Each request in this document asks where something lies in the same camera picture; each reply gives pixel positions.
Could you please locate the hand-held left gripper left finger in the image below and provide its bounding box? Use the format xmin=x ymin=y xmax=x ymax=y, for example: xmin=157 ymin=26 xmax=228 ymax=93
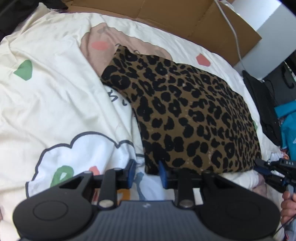
xmin=58 ymin=159 xmax=137 ymax=208

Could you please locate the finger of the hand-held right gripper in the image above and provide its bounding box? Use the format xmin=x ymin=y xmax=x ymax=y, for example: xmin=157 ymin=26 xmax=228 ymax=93
xmin=254 ymin=158 xmax=278 ymax=173
xmin=265 ymin=173 xmax=288 ymax=193

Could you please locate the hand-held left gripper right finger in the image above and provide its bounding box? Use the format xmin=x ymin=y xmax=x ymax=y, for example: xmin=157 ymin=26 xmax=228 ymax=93
xmin=158 ymin=161 xmax=234 ymax=208

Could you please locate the leopard print skirt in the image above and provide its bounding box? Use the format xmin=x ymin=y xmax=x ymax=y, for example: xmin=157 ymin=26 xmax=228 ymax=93
xmin=100 ymin=46 xmax=262 ymax=175

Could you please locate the person's right hand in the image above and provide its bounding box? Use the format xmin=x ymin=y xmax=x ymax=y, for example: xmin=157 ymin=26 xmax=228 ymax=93
xmin=281 ymin=191 xmax=296 ymax=223

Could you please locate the blue patterned blanket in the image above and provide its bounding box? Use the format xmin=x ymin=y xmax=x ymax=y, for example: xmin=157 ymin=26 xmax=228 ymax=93
xmin=275 ymin=100 xmax=296 ymax=160

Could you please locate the folded black garment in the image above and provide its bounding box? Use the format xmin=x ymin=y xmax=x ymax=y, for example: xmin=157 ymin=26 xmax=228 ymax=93
xmin=242 ymin=70 xmax=282 ymax=146

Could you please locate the black bag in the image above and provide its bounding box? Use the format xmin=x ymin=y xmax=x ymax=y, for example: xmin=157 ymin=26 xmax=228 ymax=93
xmin=264 ymin=61 xmax=296 ymax=105

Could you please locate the cartoon printed bed sheet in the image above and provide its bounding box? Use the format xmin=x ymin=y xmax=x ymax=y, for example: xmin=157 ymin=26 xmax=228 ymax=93
xmin=0 ymin=2 xmax=285 ymax=241

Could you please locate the flat brown cardboard sheet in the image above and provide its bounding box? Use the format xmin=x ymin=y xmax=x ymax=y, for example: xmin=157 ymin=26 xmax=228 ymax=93
xmin=62 ymin=0 xmax=263 ymax=67

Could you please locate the black cloth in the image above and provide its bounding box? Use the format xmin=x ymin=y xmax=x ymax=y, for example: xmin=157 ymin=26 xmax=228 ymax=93
xmin=0 ymin=0 xmax=68 ymax=35

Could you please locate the white power cable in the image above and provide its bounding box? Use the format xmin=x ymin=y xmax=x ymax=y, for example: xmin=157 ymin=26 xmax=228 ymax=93
xmin=214 ymin=0 xmax=248 ymax=72

